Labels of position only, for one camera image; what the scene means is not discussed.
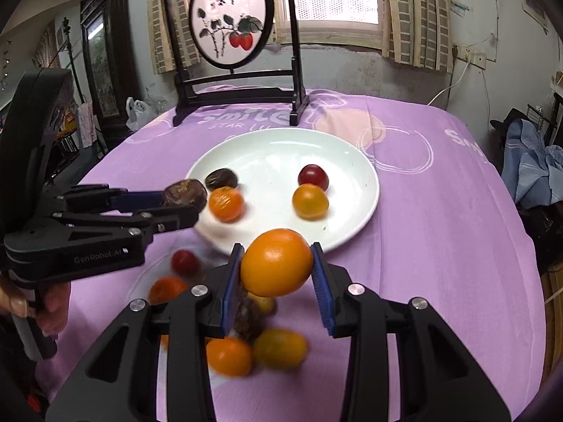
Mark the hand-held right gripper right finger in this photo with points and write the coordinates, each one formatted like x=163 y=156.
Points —
x=321 y=290

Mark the beige checked curtain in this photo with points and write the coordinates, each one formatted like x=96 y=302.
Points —
x=418 y=13
x=158 y=30

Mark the blue clothing pile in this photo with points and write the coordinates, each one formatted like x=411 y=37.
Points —
x=528 y=162

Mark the purple printed tablecloth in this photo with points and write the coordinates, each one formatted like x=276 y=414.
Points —
x=440 y=228

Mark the dark wrinkled passion fruit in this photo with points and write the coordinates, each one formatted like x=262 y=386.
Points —
x=250 y=323
x=222 y=179

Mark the dark red plum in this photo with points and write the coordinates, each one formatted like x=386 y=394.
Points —
x=313 y=176

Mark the small yellow-green fruit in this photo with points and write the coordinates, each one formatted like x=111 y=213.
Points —
x=264 y=304

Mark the person's left hand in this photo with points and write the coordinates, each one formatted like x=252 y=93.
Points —
x=55 y=312

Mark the white plastic bag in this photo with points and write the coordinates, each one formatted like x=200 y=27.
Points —
x=138 y=112

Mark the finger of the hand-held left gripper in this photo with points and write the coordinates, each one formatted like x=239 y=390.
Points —
x=136 y=200
x=176 y=220

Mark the pink hanging cloth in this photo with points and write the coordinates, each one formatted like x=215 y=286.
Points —
x=85 y=123

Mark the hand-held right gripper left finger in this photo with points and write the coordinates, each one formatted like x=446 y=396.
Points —
x=233 y=290

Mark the black tripod stand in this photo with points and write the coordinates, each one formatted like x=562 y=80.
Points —
x=68 y=52

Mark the dark wooden framed cabinet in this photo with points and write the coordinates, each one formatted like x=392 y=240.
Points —
x=103 y=52

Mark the black hat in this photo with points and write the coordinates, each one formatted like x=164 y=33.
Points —
x=506 y=123

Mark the yellow-orange round fruit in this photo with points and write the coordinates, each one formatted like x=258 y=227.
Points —
x=310 y=201
x=280 y=348

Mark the red cherry tomato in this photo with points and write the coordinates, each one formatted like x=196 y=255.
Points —
x=184 y=261

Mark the white wall socket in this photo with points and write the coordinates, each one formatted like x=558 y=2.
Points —
x=473 y=55

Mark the large smooth orange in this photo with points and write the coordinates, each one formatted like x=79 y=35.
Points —
x=277 y=263

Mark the white round plate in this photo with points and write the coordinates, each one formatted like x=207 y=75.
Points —
x=272 y=158

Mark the brown wrinkled passion fruit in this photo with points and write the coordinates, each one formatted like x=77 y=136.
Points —
x=184 y=194

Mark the wall vent grille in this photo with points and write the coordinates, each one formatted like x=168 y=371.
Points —
x=534 y=2

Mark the round painted screen black stand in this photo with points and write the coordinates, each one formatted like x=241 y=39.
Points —
x=231 y=22

